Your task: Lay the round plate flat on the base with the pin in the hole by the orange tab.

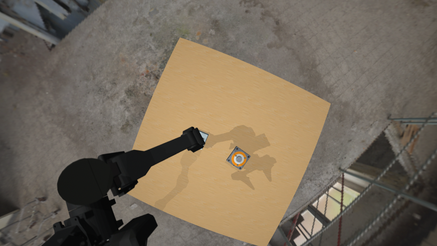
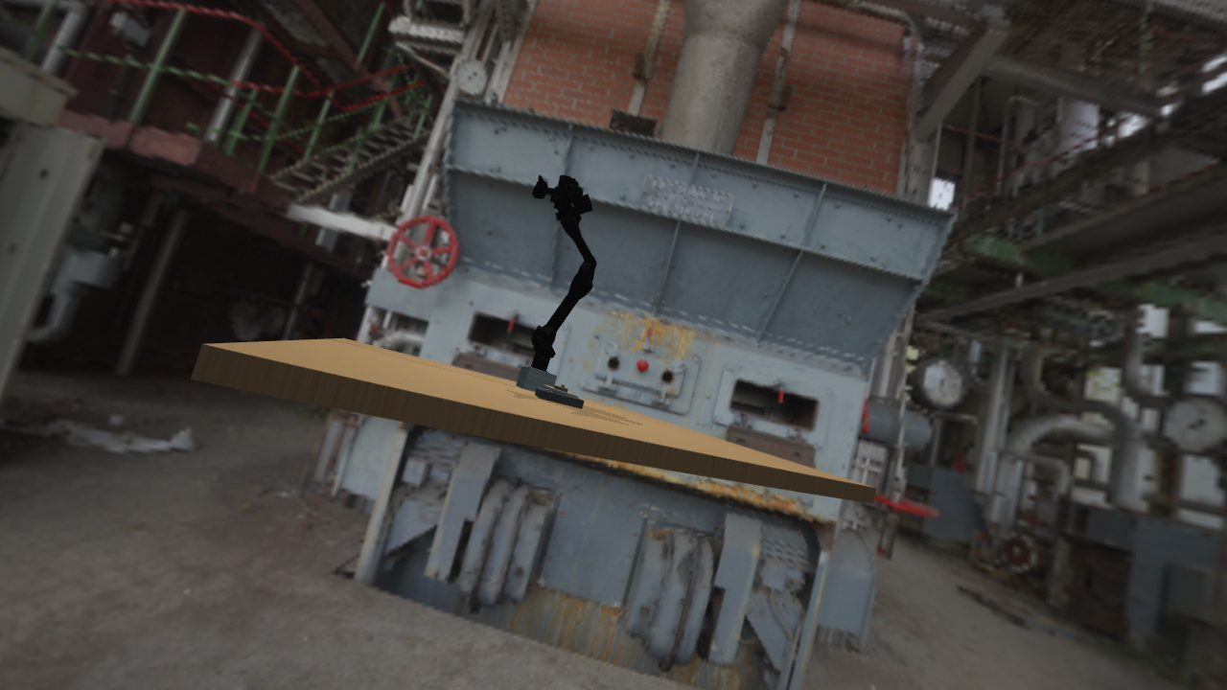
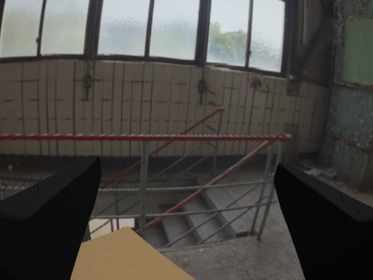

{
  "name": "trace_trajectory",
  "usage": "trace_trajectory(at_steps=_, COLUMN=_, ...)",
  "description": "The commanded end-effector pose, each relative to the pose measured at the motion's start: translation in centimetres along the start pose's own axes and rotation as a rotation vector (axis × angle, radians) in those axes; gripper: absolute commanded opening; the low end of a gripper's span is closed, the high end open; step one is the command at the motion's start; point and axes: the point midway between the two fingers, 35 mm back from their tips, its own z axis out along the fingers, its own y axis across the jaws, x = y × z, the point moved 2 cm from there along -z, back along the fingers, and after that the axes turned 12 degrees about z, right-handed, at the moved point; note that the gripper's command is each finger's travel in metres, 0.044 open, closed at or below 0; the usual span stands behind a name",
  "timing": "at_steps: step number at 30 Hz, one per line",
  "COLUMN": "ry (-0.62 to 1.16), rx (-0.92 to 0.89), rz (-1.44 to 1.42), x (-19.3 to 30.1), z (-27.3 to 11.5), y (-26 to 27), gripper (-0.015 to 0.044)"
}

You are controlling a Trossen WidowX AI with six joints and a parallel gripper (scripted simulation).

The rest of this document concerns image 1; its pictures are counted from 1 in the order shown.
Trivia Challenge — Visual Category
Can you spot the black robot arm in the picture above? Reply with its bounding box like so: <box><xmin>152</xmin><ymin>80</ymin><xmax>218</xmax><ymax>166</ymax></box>
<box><xmin>42</xmin><ymin>127</ymin><xmax>205</xmax><ymax>246</ymax></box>

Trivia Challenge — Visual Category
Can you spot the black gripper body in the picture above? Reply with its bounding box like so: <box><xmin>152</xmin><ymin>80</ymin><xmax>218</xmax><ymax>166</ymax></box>
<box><xmin>64</xmin><ymin>196</ymin><xmax>158</xmax><ymax>246</ymax></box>

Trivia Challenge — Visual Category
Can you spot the orange round plate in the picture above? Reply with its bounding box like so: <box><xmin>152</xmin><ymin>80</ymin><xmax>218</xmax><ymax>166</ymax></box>
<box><xmin>231</xmin><ymin>151</ymin><xmax>246</xmax><ymax>166</ymax></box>

